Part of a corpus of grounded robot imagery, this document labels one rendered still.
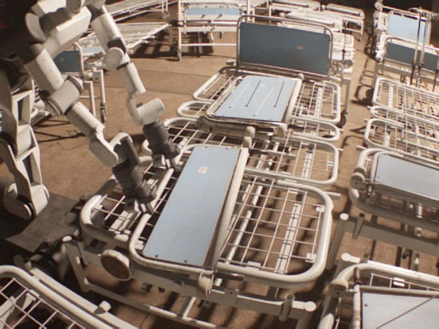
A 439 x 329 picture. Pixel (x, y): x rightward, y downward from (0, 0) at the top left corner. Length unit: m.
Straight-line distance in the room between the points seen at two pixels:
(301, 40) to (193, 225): 1.84
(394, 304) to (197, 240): 0.66
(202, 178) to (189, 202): 0.15
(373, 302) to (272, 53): 2.14
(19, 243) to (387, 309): 1.61
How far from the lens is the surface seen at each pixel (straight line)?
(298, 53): 2.78
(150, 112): 1.44
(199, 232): 1.22
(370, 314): 1.03
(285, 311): 1.14
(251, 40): 2.82
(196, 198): 1.35
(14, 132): 1.66
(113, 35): 1.44
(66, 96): 1.20
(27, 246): 1.84
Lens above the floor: 1.34
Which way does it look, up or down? 31 degrees down
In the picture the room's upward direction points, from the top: straight up
